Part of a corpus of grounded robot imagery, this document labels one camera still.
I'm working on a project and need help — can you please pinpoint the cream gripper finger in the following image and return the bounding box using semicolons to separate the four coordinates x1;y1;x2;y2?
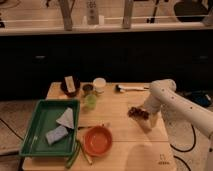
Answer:
150;114;158;128
138;119;151;131

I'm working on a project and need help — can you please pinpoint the dark grape bunch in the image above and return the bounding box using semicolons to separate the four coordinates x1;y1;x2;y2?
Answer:
128;107;149;120

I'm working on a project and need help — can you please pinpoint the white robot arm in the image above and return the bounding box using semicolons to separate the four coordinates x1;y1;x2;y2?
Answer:
142;79;213;139

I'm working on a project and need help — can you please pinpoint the red bowl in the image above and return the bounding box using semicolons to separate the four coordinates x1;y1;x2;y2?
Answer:
83;126;113;157

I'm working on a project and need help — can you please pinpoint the dark brown bowl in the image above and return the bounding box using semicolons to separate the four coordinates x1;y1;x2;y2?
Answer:
60;76;80;97

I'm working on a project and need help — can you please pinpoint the cream block in bowl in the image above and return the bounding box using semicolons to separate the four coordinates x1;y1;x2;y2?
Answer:
65;76;75;93

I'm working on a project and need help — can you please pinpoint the white cup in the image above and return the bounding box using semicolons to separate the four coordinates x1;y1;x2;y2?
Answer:
93;77;106;94

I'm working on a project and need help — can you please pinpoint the green translucent cup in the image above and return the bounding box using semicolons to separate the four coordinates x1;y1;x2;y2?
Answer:
85;94;97;109

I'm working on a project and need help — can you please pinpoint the small dark cup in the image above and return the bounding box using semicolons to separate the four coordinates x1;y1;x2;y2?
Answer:
82;84;93;96

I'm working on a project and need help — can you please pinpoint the yellow green stick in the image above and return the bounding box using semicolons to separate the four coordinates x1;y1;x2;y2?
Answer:
79;139;93;165

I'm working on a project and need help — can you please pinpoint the green bean pod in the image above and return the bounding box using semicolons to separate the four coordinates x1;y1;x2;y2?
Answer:
65;141;81;169

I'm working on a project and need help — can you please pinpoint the grey folded cloth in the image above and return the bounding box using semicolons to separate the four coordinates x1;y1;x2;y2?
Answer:
56;108;74;129

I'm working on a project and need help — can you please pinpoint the green plastic tray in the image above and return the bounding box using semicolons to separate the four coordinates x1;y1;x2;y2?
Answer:
19;99;80;157

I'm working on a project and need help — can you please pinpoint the white remote control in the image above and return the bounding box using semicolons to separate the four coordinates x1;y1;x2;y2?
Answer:
86;0;99;25

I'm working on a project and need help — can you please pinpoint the black cable on floor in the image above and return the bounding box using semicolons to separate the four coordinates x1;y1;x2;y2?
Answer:
170;123;198;154

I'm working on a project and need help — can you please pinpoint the white handled brush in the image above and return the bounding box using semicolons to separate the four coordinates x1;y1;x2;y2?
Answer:
115;84;149;92

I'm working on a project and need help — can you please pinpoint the right wooden post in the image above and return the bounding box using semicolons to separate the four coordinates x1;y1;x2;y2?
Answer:
122;0;134;29

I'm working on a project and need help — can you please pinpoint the wooden post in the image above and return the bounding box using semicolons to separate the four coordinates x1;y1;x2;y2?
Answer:
58;0;73;31
122;0;134;29

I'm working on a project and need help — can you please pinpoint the left wooden post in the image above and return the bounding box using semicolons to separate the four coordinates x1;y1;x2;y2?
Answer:
58;0;73;31

